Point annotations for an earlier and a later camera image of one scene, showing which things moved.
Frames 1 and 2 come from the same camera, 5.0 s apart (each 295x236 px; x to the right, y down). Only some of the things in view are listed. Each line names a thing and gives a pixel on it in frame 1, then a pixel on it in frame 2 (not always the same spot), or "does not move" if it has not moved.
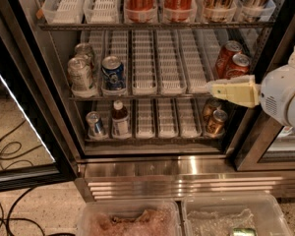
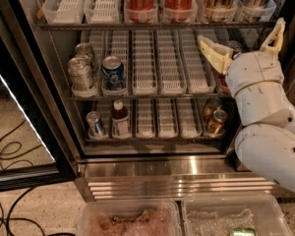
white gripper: x=279 y=90 -> x=254 y=72
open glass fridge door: x=29 y=142 does not move
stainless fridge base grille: x=167 y=178 does not move
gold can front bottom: x=216 y=123 does not move
